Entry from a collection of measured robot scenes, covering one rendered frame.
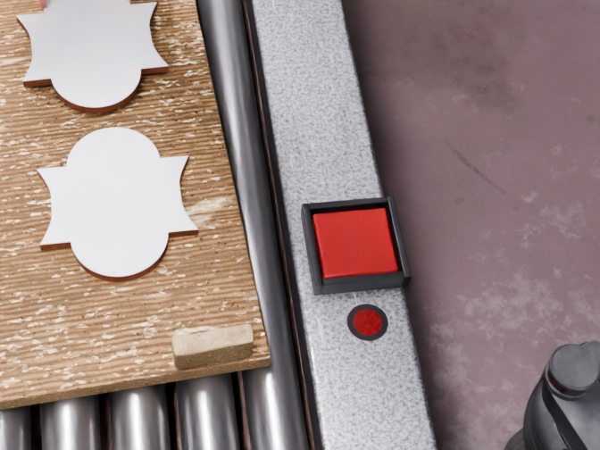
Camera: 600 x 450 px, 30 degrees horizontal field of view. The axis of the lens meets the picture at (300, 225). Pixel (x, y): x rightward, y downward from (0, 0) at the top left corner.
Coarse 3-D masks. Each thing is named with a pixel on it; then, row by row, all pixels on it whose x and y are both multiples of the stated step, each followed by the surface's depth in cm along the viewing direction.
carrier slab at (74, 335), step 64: (0, 0) 99; (192, 0) 100; (0, 64) 95; (192, 64) 96; (0, 128) 91; (64, 128) 92; (128, 128) 92; (192, 128) 93; (0, 192) 88; (192, 192) 89; (0, 256) 85; (64, 256) 85; (192, 256) 86; (0, 320) 82; (64, 320) 83; (128, 320) 83; (192, 320) 83; (256, 320) 84; (0, 384) 80; (64, 384) 80; (128, 384) 81
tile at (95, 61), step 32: (64, 0) 97; (96, 0) 97; (32, 32) 94; (64, 32) 95; (96, 32) 95; (128, 32) 95; (32, 64) 93; (64, 64) 93; (96, 64) 93; (128, 64) 94; (160, 64) 94; (64, 96) 91; (96, 96) 92; (128, 96) 92
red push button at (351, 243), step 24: (312, 216) 90; (336, 216) 90; (360, 216) 90; (384, 216) 90; (336, 240) 88; (360, 240) 89; (384, 240) 89; (336, 264) 87; (360, 264) 87; (384, 264) 88
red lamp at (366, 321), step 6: (360, 312) 87; (366, 312) 87; (372, 312) 87; (354, 318) 86; (360, 318) 86; (366, 318) 86; (372, 318) 87; (378, 318) 87; (354, 324) 86; (360, 324) 86; (366, 324) 86; (372, 324) 86; (378, 324) 86; (360, 330) 86; (366, 330) 86; (372, 330) 86; (378, 330) 86
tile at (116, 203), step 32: (96, 160) 89; (128, 160) 89; (160, 160) 90; (64, 192) 87; (96, 192) 88; (128, 192) 88; (160, 192) 88; (64, 224) 86; (96, 224) 86; (128, 224) 86; (160, 224) 86; (192, 224) 87; (96, 256) 84; (128, 256) 85; (160, 256) 85
